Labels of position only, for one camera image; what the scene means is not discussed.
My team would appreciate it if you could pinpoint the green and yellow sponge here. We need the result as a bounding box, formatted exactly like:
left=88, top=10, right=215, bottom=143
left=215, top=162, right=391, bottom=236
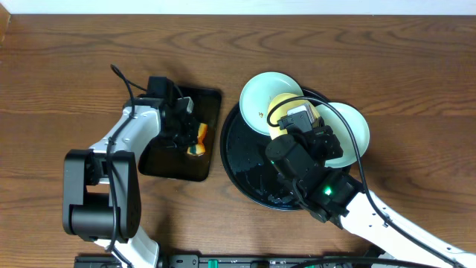
left=187, top=123, right=208, bottom=156

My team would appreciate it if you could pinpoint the pale green plate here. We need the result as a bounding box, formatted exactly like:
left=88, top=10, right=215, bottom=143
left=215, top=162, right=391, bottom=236
left=315, top=102, right=370, bottom=168

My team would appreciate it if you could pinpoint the yellow plate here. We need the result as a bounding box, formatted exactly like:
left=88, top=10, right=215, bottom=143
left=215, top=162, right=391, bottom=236
left=268, top=93, right=321, bottom=139

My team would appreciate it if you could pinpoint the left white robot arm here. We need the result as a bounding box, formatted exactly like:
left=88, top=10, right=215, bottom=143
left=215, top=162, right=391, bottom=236
left=62, top=96, right=199, bottom=267

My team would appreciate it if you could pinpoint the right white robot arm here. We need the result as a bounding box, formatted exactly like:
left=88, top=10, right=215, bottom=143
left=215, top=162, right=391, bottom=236
left=266, top=125, right=475, bottom=267

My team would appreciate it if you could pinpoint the black rectangular tray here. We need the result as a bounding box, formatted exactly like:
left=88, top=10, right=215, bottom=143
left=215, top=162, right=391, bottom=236
left=138, top=86, right=222, bottom=182

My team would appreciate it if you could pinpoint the round black tray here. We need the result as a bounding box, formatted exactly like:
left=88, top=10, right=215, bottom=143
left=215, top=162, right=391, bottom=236
left=219, top=86, right=353, bottom=212

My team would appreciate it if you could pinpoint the light blue plate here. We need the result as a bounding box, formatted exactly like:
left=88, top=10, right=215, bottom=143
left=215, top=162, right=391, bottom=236
left=239, top=71, right=303, bottom=135

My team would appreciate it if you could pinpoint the left black camera cable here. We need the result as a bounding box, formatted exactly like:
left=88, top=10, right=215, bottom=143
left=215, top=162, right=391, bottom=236
left=104, top=63, right=149, bottom=253

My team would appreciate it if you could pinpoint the black camera cable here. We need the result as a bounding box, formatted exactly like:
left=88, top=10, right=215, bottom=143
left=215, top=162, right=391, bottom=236
left=104, top=63, right=149, bottom=253
left=266, top=95, right=469, bottom=268

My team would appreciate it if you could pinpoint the right black camera cable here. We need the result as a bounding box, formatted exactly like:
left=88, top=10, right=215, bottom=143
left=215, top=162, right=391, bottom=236
left=266, top=95, right=469, bottom=268

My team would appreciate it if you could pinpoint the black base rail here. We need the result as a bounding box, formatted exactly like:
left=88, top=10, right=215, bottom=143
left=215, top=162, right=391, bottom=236
left=73, top=246, right=396, bottom=268

